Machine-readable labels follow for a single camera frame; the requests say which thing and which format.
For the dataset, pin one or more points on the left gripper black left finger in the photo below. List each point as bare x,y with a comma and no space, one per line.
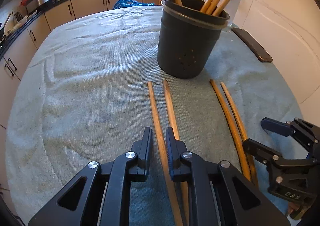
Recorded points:
99,194

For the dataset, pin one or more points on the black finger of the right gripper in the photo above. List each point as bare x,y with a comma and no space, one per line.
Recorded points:
277,127
263,154

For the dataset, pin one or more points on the light blue table cloth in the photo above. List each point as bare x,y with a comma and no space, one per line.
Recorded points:
84,97

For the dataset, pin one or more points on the blue plastic bag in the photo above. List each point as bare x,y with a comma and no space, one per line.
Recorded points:
129,3

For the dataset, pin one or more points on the black smartphone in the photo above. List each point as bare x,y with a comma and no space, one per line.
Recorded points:
260,53

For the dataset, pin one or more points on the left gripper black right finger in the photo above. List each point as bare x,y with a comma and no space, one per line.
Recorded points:
219,194

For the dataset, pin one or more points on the black utensil holder cup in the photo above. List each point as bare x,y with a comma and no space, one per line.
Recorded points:
187,37

